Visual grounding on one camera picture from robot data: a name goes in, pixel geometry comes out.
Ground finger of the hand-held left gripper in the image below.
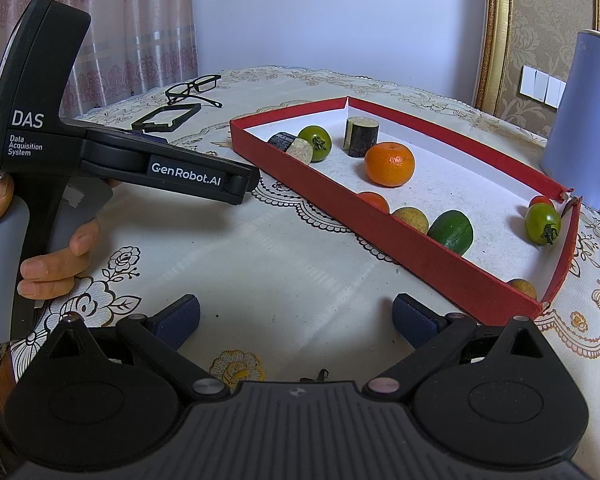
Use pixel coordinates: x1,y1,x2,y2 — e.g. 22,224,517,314
228,169,262,206

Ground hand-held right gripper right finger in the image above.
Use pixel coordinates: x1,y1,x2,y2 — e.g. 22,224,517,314
364,293,551,397

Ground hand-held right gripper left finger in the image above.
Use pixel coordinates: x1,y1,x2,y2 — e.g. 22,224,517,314
47,294,231,397

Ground dark cylinder with tan end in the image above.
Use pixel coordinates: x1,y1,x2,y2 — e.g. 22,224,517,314
267,132,314,165

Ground small green tomato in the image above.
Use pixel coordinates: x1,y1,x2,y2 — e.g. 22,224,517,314
298,125,333,163

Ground red cardboard box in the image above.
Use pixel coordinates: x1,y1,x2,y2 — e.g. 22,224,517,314
229,95,583,333

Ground green oval fruit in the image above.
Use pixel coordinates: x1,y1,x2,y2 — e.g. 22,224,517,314
426,210,474,255

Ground round brown fruit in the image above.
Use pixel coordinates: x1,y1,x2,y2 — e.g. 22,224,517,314
391,206,430,235
506,278,538,301

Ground dark cylinder piece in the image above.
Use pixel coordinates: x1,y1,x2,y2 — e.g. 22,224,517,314
343,116,380,158

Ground large red tomato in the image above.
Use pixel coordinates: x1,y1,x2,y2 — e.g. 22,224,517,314
357,191,391,215

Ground orange mandarin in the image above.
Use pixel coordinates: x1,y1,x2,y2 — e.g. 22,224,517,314
364,142,416,188

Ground large green tomato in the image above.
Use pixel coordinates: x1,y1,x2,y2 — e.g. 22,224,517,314
524,202,562,246

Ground person's left hand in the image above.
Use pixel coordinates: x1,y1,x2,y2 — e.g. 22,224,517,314
0,177,123,300

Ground cream floral tablecloth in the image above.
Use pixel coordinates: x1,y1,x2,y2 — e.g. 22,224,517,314
0,65,600,461

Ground pink floral curtain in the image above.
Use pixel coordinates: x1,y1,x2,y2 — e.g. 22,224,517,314
0,0,200,116

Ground black eyeglasses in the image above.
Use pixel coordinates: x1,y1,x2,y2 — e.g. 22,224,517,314
164,74,224,109

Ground blue electric kettle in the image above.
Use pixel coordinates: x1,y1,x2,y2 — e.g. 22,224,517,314
539,29,600,213

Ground black rectangular frame piece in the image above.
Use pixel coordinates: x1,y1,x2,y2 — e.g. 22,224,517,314
131,102,202,135

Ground white wall switch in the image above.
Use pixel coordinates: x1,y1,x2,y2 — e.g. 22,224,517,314
519,65,567,108

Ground gold ornate frame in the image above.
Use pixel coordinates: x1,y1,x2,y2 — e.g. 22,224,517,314
475,0,600,111

